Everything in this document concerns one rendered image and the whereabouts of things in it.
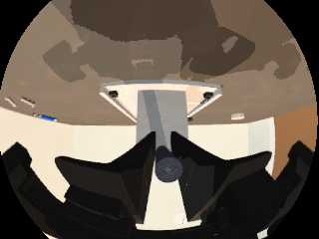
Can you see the dark grey metal shaft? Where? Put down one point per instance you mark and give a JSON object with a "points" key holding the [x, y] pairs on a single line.
{"points": [[167, 168]]}

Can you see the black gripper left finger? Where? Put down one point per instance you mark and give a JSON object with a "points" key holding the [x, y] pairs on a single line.
{"points": [[127, 178]]}

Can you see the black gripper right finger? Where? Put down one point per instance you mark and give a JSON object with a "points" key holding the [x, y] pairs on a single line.
{"points": [[205, 175]]}

